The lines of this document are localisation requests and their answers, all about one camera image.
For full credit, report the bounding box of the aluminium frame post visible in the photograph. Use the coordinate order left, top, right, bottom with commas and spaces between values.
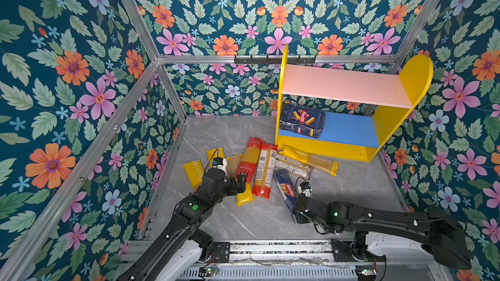
121, 0, 187, 123

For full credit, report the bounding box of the blue Ankara spaghetti bag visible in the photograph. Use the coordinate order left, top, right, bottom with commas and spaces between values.
275, 154, 313, 180

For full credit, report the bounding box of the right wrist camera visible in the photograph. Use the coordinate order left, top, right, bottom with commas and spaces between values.
298, 182, 312, 198

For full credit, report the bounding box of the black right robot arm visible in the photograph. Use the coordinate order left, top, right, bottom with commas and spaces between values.
294, 194, 471, 270

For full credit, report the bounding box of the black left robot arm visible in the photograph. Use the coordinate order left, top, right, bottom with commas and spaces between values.
117, 168, 247, 280

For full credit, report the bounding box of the blue Barilla spaghetti box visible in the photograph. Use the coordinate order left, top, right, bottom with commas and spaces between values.
273, 169, 299, 224

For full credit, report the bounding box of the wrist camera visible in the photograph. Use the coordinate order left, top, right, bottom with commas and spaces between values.
298, 182, 312, 198
212, 157, 228, 175

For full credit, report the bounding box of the blue Barilla rigatoni box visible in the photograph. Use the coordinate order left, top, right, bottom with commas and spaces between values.
279, 104, 326, 139

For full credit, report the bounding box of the yellow pink blue shelf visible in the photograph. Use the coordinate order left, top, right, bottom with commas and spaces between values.
276, 51, 434, 162

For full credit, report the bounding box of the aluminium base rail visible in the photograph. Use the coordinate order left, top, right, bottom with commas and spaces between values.
116, 239, 446, 281

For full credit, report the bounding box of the yellow Pastatime bag near shelf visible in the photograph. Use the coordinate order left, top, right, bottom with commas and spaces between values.
280, 146, 338, 176

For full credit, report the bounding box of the yellow Pastatime spaghetti bag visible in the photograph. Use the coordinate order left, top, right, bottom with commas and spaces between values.
206, 147, 225, 167

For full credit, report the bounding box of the yellow spaghetti bag far left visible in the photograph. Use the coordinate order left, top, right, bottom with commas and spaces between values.
183, 160, 204, 191

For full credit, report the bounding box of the red spaghetti bag white label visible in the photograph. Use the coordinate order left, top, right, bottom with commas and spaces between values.
252, 143, 277, 200

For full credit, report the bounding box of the yellow-ended clear spaghetti bag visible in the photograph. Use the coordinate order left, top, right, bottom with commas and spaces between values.
226, 154, 255, 207

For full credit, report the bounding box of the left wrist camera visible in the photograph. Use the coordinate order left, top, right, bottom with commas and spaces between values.
212, 157, 228, 175

